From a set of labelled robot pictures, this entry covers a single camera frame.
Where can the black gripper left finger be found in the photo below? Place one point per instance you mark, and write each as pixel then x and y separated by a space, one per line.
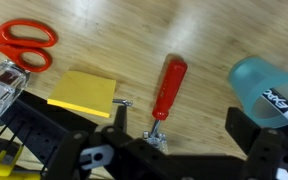
pixel 110 147

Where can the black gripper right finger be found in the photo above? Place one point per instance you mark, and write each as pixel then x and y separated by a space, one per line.
pixel 266 148

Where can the red handled screwdriver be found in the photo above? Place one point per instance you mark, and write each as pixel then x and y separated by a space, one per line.
pixel 170 85

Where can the white dry erase marker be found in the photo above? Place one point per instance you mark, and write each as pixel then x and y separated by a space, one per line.
pixel 277 100

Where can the black perforated holder block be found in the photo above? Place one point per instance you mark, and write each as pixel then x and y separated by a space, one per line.
pixel 48 124

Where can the teal plastic cup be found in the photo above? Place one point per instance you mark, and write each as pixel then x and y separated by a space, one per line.
pixel 262 88

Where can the yellow sticky note pad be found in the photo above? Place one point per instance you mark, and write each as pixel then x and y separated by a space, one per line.
pixel 84 92

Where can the clear acrylic block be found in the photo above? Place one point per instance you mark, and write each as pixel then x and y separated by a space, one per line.
pixel 13 80

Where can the red handled scissors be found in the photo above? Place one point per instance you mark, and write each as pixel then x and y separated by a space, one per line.
pixel 13 47

